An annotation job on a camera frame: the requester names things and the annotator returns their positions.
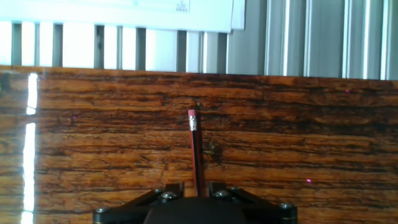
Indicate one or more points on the brown wooden board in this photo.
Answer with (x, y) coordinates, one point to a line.
(280, 140)

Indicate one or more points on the printed white paper sheets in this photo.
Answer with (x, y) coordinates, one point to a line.
(124, 15)

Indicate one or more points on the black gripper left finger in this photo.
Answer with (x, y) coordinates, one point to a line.
(124, 208)

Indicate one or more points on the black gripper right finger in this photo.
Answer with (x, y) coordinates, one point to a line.
(264, 210)

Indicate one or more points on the red pencil with eraser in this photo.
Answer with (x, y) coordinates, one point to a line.
(196, 155)

